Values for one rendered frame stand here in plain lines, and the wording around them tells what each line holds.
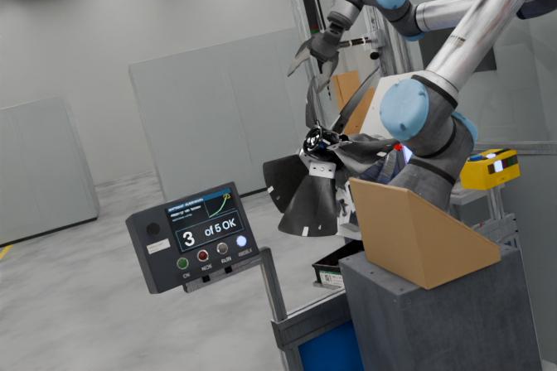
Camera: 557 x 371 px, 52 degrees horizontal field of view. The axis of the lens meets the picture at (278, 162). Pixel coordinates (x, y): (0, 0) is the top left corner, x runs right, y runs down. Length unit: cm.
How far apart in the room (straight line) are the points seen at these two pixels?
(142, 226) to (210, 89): 620
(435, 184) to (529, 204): 120
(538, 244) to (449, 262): 133
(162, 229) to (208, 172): 618
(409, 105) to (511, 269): 41
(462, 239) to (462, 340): 22
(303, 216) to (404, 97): 86
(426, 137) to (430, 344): 42
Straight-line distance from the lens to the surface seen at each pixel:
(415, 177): 128
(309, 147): 204
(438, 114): 121
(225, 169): 752
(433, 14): 156
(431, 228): 115
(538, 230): 247
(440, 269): 118
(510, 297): 133
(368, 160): 179
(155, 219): 132
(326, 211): 195
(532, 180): 240
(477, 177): 186
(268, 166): 228
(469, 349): 131
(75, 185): 901
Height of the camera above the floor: 148
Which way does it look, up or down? 9 degrees down
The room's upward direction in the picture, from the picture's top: 14 degrees counter-clockwise
